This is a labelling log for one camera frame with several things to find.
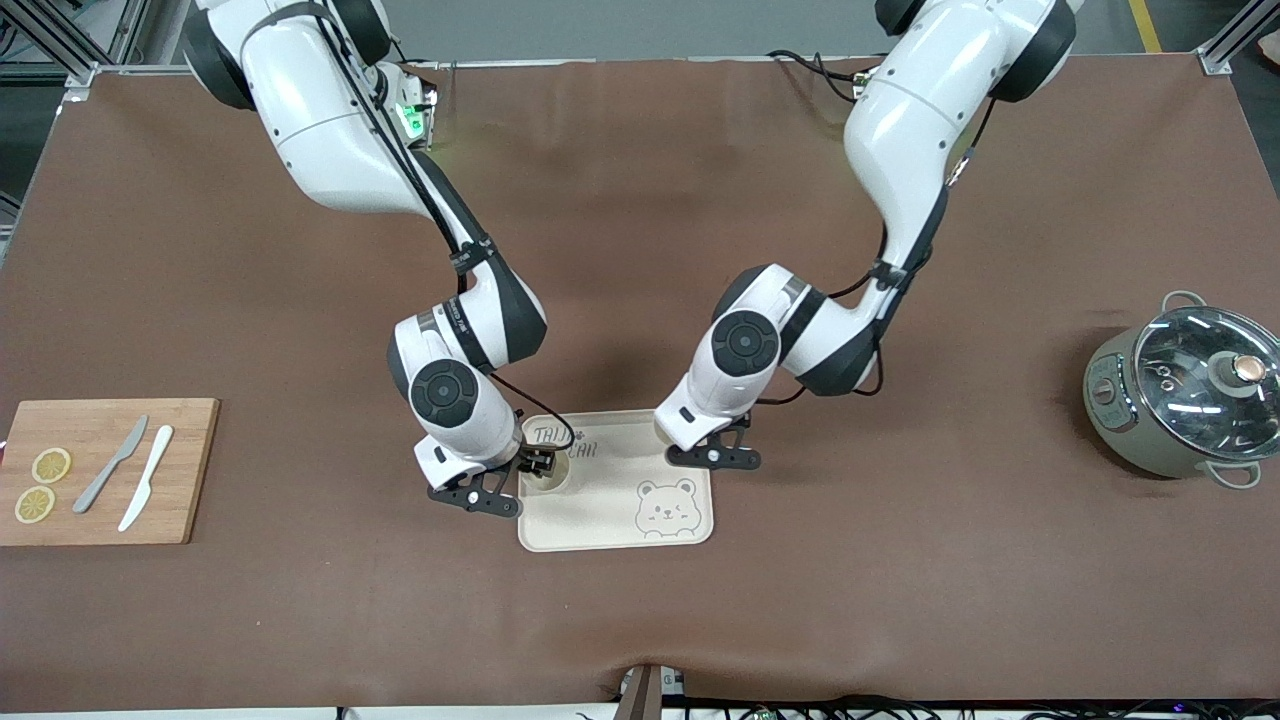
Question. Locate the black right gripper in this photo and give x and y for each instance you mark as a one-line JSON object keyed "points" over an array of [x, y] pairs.
{"points": [[537, 461]]}

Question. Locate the white IKEA cup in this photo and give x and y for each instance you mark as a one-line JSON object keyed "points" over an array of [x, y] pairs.
{"points": [[560, 480]]}

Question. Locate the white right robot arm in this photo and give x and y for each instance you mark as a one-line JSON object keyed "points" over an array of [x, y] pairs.
{"points": [[330, 130]]}

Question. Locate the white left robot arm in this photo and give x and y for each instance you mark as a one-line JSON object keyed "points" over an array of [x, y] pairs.
{"points": [[900, 120]]}

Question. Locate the beige bear print tray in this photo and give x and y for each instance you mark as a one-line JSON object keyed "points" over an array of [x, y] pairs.
{"points": [[600, 510]]}

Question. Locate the bamboo cutting board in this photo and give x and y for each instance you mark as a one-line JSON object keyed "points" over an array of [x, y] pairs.
{"points": [[190, 470]]}

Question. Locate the white plastic knife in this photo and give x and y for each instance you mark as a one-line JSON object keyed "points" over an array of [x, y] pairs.
{"points": [[148, 470]]}

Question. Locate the grey plastic knife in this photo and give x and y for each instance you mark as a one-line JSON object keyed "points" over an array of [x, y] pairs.
{"points": [[108, 468]]}

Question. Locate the yellow lemon slice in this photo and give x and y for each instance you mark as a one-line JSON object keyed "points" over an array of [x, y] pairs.
{"points": [[35, 504], [51, 465]]}

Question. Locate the grey-green electric pot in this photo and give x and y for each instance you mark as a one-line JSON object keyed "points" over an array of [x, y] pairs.
{"points": [[1110, 400]]}

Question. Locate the glass pot lid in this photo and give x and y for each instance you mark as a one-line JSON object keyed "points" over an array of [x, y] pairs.
{"points": [[1190, 390]]}

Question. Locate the aluminium frame profile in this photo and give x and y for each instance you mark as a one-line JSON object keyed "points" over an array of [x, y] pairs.
{"points": [[1235, 40], [70, 45]]}

